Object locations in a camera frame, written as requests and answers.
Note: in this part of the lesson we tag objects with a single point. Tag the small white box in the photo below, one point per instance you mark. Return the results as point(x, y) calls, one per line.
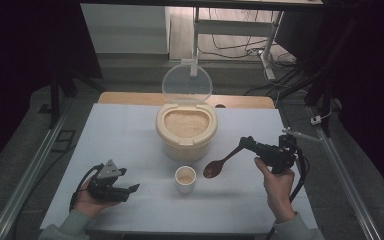
point(316, 120)

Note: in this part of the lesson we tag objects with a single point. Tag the white cabinet panel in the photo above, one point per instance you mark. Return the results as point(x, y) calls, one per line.
point(123, 30)

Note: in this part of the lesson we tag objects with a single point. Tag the white cup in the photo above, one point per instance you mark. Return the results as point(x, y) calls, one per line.
point(185, 187)

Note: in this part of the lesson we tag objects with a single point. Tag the aluminium rail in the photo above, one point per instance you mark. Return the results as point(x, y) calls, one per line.
point(343, 173)
point(30, 170)

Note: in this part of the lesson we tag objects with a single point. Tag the brown wooden spoon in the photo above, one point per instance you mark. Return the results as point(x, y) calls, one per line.
point(215, 168)

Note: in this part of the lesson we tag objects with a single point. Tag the beige rice container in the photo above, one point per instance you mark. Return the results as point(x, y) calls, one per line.
point(186, 150)

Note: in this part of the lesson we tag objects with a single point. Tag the black computer case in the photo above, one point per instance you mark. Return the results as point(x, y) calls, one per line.
point(296, 33)

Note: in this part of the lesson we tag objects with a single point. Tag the white table mat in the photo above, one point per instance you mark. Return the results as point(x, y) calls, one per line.
point(130, 140)

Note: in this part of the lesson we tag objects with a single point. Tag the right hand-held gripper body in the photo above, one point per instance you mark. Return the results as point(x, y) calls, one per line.
point(276, 156)

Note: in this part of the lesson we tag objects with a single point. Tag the white desk frame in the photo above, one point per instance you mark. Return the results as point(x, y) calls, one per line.
point(233, 28)

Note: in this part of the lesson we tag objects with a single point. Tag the white rice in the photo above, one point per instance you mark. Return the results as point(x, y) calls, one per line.
point(186, 124)

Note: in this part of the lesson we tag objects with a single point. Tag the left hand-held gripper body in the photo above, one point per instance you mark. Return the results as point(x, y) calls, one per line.
point(105, 181)

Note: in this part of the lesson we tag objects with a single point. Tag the black floor frame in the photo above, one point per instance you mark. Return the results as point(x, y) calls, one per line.
point(65, 140)

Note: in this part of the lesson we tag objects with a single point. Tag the clear container lid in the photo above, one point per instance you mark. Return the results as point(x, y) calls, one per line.
point(186, 80)

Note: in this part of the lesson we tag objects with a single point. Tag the person's right hand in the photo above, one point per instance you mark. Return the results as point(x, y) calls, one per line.
point(278, 193)

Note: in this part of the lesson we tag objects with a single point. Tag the black stand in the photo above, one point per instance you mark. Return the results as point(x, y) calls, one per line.
point(56, 100)

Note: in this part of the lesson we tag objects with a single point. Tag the person's left hand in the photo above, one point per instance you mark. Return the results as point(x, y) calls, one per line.
point(88, 205)

